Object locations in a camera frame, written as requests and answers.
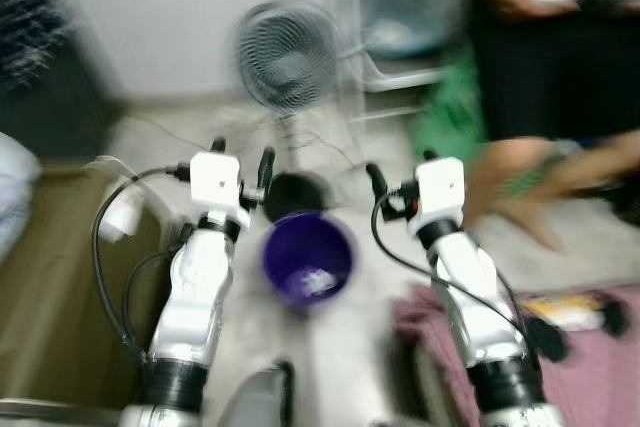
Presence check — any grey folding chair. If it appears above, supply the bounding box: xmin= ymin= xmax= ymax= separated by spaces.
xmin=345 ymin=0 xmax=473 ymax=126

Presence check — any purple plastic bin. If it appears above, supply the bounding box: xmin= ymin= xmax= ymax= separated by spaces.
xmin=262 ymin=211 xmax=356 ymax=309

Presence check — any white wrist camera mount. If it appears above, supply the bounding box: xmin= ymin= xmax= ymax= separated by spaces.
xmin=188 ymin=152 xmax=252 ymax=229
xmin=411 ymin=157 xmax=467 ymax=238

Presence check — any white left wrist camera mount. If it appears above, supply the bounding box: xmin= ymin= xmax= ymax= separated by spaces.
xmin=188 ymin=152 xmax=252 ymax=229

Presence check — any white cloth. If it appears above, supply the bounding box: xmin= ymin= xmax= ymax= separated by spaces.
xmin=0 ymin=132 xmax=41 ymax=260

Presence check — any mauve cartoon print blanket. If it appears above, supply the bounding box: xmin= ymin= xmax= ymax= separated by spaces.
xmin=393 ymin=282 xmax=640 ymax=427

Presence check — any white paper tag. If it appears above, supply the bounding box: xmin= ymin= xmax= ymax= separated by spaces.
xmin=100 ymin=182 xmax=151 ymax=244

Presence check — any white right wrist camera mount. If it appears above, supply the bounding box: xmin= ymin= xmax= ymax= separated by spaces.
xmin=411 ymin=157 xmax=467 ymax=238

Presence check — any black cabinet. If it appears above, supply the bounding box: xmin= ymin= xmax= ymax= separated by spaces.
xmin=0 ymin=7 xmax=126 ymax=160

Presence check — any olive brown storage box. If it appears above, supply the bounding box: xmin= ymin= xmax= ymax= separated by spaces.
xmin=0 ymin=155 xmax=183 ymax=420

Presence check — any grey pedestal fan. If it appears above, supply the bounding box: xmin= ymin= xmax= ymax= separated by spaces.
xmin=232 ymin=0 xmax=347 ymax=225

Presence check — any light blue cushion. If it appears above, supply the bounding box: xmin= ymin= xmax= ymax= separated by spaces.
xmin=358 ymin=0 xmax=463 ymax=60

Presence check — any green plastic stool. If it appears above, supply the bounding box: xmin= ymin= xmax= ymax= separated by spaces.
xmin=413 ymin=47 xmax=566 ymax=200

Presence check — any dark floral print cloth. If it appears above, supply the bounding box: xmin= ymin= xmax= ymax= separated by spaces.
xmin=0 ymin=0 xmax=73 ymax=98

